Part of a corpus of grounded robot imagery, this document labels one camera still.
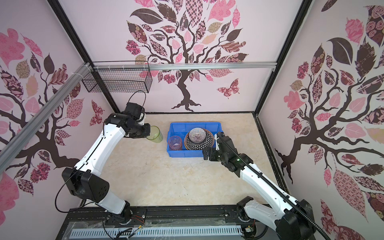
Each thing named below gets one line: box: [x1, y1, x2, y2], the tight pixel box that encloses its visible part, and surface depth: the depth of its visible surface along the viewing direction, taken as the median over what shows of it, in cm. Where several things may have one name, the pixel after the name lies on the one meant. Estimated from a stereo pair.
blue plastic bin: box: [166, 122, 223, 158], surface depth 99 cm
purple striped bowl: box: [188, 127, 206, 144], surface depth 97 cm
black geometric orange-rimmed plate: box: [184, 128, 215, 151], surface depth 100 cm
